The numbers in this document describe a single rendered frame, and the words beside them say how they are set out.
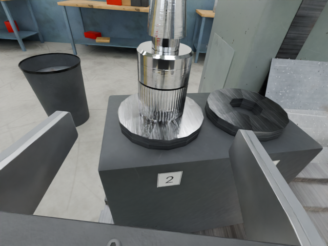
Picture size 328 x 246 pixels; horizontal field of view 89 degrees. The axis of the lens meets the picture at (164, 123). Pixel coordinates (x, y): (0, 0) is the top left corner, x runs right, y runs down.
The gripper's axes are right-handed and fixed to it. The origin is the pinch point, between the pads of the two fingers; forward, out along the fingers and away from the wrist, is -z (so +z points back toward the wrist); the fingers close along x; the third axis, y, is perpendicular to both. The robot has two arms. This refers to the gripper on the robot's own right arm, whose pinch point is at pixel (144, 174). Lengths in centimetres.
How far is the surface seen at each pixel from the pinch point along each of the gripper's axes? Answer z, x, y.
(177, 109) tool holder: -8.3, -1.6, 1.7
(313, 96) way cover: -45, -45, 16
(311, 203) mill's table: -13.0, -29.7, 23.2
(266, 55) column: -48, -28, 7
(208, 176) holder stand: -5.2, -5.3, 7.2
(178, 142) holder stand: -6.1, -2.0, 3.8
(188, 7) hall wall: -431, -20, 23
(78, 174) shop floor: -68, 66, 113
